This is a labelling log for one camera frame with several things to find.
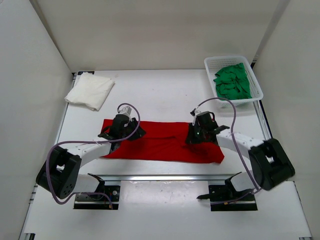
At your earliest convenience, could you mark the red t shirt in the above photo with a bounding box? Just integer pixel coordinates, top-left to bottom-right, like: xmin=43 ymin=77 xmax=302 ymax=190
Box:
xmin=104 ymin=121 xmax=225 ymax=164

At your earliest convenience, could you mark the white t shirt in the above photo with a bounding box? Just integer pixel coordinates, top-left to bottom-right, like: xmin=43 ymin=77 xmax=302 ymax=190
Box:
xmin=64 ymin=73 xmax=115 ymax=111

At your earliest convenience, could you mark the green t shirt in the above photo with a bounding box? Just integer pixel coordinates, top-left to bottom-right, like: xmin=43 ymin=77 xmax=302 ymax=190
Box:
xmin=213 ymin=63 xmax=252 ymax=100

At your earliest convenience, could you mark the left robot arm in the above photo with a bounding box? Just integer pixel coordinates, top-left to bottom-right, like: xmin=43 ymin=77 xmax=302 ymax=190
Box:
xmin=35 ymin=113 xmax=146 ymax=201

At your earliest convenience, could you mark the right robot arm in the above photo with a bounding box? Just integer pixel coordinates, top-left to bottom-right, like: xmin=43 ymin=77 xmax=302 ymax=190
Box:
xmin=185 ymin=110 xmax=296 ymax=200

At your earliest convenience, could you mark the white plastic basket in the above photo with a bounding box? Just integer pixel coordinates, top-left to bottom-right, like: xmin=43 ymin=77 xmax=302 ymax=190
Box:
xmin=204 ymin=55 xmax=264 ymax=106

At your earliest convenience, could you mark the blue label sticker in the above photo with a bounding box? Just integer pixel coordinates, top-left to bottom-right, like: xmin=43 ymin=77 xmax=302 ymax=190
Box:
xmin=77 ymin=71 xmax=95 ymax=76

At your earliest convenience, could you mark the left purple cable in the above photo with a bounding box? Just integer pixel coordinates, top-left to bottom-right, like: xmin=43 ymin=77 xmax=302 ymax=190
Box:
xmin=46 ymin=102 xmax=141 ymax=206

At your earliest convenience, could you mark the purple cable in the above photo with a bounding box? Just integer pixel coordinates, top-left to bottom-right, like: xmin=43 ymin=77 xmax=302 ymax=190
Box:
xmin=46 ymin=102 xmax=141 ymax=206
xmin=192 ymin=97 xmax=262 ymax=206

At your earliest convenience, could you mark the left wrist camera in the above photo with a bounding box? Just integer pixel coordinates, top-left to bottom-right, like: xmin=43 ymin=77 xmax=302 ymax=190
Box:
xmin=117 ymin=106 xmax=132 ymax=118

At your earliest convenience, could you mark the aluminium table rail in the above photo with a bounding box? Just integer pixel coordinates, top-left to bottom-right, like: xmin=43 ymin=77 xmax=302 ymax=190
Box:
xmin=98 ymin=174 xmax=231 ymax=182

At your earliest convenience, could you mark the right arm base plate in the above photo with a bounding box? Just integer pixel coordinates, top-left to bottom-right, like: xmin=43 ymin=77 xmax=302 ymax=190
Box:
xmin=196 ymin=181 xmax=258 ymax=212

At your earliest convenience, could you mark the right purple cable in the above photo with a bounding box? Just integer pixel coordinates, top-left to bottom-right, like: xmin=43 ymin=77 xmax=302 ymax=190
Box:
xmin=192 ymin=97 xmax=262 ymax=206

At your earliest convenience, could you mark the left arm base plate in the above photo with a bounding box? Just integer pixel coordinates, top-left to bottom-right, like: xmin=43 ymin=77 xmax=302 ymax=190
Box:
xmin=73 ymin=181 xmax=121 ymax=211

